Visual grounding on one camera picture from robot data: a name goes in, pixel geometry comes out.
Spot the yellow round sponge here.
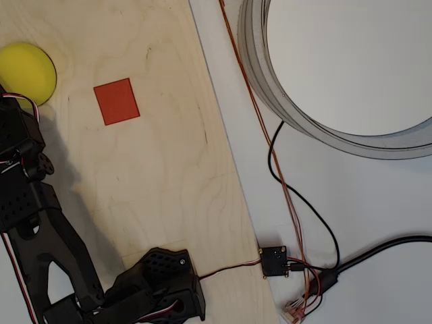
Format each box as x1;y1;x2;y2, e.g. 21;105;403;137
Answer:
0;42;57;107

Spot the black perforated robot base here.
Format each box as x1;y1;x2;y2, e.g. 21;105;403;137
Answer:
136;248;207;321

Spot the red paper square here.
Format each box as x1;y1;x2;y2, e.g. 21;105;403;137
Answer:
93;78;141;126

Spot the light plywood board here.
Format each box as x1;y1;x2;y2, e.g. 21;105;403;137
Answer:
0;0;281;324

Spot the red white black servo lead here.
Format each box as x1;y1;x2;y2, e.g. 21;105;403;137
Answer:
197;258;263;279

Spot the large grey round drum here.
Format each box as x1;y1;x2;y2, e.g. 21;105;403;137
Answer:
237;0;432;161

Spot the small black controller board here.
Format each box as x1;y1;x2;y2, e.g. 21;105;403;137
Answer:
258;245;291;279

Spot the wrist servo wire loop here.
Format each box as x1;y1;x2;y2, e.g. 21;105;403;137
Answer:
0;158;21;175

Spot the gripper servo wire loop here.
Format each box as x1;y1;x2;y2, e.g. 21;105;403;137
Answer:
1;93;42;124

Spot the upper arm servo wire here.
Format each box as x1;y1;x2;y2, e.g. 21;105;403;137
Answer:
0;232;40;324

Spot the base servo wire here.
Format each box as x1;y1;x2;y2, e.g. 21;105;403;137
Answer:
137;299;186;322

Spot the thin orange wire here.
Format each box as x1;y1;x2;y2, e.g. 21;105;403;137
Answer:
217;0;317;318

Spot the thin black cable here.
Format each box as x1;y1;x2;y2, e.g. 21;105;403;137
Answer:
267;121;340;273

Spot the clear wire connector block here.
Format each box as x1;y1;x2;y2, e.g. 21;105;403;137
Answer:
281;298;308;323

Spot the black inline cable plug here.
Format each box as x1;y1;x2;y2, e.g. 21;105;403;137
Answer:
308;269;340;298

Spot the thick black power cable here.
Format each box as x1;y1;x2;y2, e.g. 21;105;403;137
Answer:
332;235;432;274

